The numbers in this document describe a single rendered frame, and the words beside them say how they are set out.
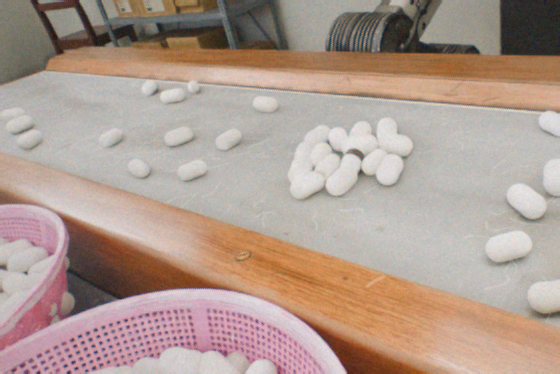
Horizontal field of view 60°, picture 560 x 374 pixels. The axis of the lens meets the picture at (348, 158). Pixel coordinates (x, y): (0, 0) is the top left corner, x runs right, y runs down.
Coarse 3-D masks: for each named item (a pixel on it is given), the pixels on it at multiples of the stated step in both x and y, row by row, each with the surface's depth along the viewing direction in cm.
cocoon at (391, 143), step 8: (384, 136) 48; (392, 136) 47; (400, 136) 47; (384, 144) 48; (392, 144) 47; (400, 144) 46; (408, 144) 47; (392, 152) 47; (400, 152) 47; (408, 152) 47
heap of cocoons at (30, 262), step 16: (0, 240) 46; (0, 256) 44; (16, 256) 43; (32, 256) 43; (0, 272) 41; (16, 272) 41; (32, 272) 41; (0, 288) 41; (16, 288) 39; (0, 304) 39; (16, 304) 37; (64, 304) 39; (0, 320) 36
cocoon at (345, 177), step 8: (344, 168) 43; (352, 168) 44; (336, 176) 42; (344, 176) 43; (352, 176) 43; (328, 184) 42; (336, 184) 42; (344, 184) 42; (352, 184) 43; (336, 192) 42; (344, 192) 43
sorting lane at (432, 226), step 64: (0, 128) 79; (64, 128) 74; (128, 128) 69; (192, 128) 64; (256, 128) 61; (448, 128) 52; (512, 128) 49; (192, 192) 49; (256, 192) 46; (320, 192) 44; (384, 192) 43; (448, 192) 41; (384, 256) 35; (448, 256) 34
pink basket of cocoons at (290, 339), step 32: (64, 320) 30; (96, 320) 31; (128, 320) 31; (160, 320) 31; (192, 320) 31; (224, 320) 30; (256, 320) 29; (288, 320) 27; (0, 352) 29; (32, 352) 29; (64, 352) 30; (128, 352) 31; (160, 352) 31; (224, 352) 31; (256, 352) 30; (288, 352) 28; (320, 352) 25
